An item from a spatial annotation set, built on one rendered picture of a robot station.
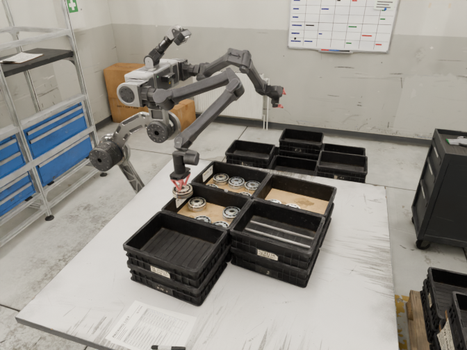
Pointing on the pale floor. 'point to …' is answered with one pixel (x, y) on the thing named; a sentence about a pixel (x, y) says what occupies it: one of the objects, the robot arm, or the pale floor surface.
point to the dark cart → (442, 193)
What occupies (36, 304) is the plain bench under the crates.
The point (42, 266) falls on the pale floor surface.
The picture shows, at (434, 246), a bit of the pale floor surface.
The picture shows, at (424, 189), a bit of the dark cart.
